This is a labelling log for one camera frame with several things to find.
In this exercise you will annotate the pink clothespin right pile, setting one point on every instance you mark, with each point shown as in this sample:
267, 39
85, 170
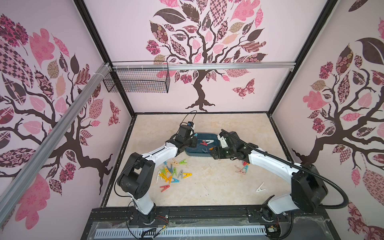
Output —
241, 172

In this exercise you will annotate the teal plastic storage box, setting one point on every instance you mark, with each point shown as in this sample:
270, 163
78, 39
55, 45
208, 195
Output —
200, 150

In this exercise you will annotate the orange clothespin front left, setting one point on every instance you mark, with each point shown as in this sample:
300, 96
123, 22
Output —
169, 179

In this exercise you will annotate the aluminium rail on wall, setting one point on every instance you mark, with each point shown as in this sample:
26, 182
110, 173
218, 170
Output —
23, 180
220, 66

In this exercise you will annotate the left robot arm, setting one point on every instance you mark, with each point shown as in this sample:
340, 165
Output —
136, 176

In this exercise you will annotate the aluminium rail on back wall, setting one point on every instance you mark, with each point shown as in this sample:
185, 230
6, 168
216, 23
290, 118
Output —
220, 66

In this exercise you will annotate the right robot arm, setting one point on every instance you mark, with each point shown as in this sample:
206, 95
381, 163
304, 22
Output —
307, 190

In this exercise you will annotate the beige clothespin left pile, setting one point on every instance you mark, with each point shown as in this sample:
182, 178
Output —
174, 162

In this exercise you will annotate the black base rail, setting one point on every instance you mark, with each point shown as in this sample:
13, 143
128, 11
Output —
164, 215

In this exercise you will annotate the aluminium rail on left wall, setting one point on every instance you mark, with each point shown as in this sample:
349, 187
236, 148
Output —
23, 180

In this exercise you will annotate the grey clothespin left pile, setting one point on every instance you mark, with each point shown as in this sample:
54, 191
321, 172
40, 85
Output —
180, 174

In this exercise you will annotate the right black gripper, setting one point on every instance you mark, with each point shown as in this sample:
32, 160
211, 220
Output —
218, 147

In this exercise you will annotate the yellow clothespin left pile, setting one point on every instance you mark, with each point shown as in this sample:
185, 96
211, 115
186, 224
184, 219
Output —
186, 175

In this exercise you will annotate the white slotted cable duct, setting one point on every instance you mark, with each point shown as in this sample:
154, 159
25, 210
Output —
179, 232

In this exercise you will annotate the black wire mesh basket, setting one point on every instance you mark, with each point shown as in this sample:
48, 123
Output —
138, 77

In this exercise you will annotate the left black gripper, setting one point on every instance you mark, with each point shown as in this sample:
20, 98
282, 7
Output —
194, 141

